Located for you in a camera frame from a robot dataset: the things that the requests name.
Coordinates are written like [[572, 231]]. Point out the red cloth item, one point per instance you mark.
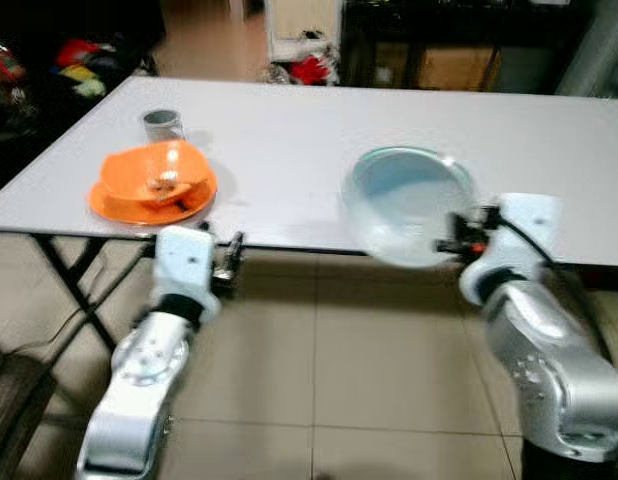
[[311, 70]]

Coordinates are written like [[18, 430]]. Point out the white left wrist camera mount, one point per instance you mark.
[[181, 262]]

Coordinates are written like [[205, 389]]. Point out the black shelf unit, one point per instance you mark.
[[389, 25]]

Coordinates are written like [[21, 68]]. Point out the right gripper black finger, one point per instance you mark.
[[452, 245], [467, 218]]

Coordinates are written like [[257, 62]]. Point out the black folding table leg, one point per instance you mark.
[[74, 290]]

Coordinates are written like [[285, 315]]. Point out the small golden spoon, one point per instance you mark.
[[166, 183]]

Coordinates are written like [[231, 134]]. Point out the teal plastic plate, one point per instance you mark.
[[465, 176]]

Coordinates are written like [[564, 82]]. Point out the orange plastic bowl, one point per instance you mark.
[[124, 170]]

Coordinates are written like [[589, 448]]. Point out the grey pillar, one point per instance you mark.
[[599, 50]]

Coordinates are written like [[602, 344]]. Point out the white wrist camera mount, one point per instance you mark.
[[181, 262], [529, 230]]

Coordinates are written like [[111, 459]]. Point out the grey metal cup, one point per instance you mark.
[[164, 125]]

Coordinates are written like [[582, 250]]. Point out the brown cardboard box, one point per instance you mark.
[[459, 68]]

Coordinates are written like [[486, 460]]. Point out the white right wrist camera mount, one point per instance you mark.
[[529, 230]]

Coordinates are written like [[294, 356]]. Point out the orange plastic plate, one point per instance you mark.
[[154, 213]]

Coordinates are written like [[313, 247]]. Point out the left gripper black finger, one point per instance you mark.
[[236, 252], [203, 235]]

